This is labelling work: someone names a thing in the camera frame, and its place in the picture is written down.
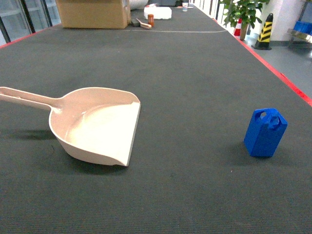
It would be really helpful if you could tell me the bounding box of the orange cylindrical can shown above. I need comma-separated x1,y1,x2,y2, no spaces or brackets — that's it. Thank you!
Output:
148,14,155,27

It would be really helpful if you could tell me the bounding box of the yellow black striped cone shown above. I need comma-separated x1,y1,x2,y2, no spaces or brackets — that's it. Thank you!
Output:
252,13,273,50

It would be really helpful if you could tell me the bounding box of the white paper cup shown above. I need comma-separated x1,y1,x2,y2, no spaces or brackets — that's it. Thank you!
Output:
182,2,188,12

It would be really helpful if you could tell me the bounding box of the blue plastic block part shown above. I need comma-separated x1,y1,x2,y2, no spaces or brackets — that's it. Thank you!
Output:
244,108,288,157

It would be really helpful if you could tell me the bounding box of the wooden handled brush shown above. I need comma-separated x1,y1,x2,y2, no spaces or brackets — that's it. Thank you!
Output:
131,18,152,29

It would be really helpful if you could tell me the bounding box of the large cardboard box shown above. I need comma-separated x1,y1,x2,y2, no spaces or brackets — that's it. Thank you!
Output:
56,0,131,29

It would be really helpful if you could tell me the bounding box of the white foam box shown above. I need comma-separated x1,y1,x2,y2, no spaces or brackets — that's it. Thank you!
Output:
143,7,172,20

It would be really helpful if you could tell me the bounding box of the red white traffic cone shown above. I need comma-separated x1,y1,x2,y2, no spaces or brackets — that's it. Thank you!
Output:
234,18,242,37

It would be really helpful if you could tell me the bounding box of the beige plastic dustpan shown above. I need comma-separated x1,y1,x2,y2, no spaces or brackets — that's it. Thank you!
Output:
0,87,141,167

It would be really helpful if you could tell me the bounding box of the green potted plant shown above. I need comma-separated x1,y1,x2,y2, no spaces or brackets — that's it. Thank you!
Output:
218,0,270,40

